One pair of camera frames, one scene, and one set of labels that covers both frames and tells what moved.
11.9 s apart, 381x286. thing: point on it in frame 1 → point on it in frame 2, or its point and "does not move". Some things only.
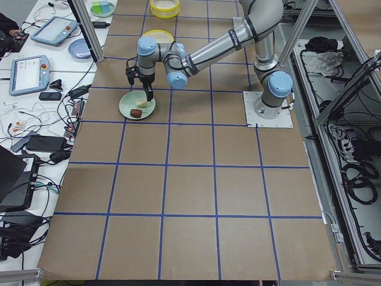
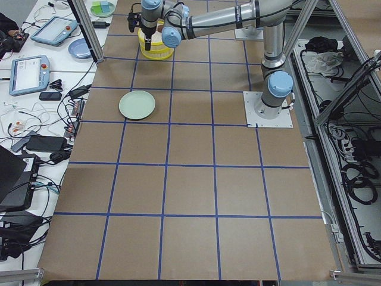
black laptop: [17, 178] does not move
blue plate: [79, 49] does not move
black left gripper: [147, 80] → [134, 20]
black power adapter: [100, 24] does not move
